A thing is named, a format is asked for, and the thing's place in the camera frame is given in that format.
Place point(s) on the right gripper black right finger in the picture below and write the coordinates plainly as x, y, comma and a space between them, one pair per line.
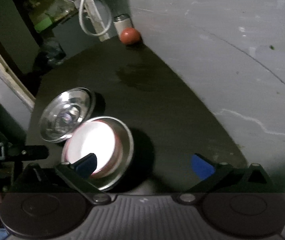
224, 178

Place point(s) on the green object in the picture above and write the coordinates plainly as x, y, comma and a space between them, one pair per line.
43, 24

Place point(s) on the red tomato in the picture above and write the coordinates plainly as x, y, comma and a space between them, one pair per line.
130, 36

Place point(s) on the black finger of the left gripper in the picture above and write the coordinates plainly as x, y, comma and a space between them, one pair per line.
29, 152

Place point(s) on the steel plate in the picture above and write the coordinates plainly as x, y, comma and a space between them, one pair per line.
126, 140

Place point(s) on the white cylindrical can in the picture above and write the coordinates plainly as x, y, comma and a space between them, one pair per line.
121, 23

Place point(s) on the white plate red rim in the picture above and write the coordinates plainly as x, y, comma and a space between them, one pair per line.
97, 137

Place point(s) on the steel bowl with sticker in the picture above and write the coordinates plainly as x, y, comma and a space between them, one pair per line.
66, 113

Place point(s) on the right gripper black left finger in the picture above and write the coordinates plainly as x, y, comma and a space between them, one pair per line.
65, 177

